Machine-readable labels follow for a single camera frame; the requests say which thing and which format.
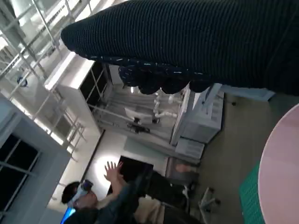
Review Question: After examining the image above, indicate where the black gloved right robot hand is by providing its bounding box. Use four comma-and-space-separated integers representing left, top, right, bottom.
60, 0, 299, 96

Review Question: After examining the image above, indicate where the pink bowl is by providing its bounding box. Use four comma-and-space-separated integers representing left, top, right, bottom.
258, 107, 299, 224

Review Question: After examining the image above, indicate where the white mesh-front cabinet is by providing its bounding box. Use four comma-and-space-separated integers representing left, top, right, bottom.
219, 83, 276, 105

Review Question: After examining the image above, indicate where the white glass-front cabinet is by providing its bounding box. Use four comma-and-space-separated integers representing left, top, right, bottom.
170, 84, 226, 144

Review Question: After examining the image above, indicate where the white louvered unit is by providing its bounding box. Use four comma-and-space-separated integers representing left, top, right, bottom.
175, 137, 206, 161

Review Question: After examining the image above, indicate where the white shelf cabinet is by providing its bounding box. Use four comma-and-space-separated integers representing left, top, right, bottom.
44, 51, 112, 133

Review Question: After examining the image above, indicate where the white office chair base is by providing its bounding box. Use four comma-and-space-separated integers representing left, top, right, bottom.
198, 186, 221, 212

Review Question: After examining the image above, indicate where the round ceiling device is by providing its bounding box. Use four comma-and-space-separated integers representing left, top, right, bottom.
16, 74, 29, 87

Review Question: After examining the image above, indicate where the green cutting mat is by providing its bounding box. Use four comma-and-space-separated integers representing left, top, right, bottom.
238, 161, 266, 224

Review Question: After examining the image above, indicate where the person with headset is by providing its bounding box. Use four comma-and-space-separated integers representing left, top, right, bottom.
61, 161, 150, 224

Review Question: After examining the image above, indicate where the white VR headset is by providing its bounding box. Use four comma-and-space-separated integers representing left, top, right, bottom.
67, 179, 94, 207

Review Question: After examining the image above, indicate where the dark window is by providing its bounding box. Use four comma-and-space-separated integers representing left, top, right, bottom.
0, 133, 42, 212

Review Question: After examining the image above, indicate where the black wall screen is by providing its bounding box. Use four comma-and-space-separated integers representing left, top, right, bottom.
107, 155, 155, 196

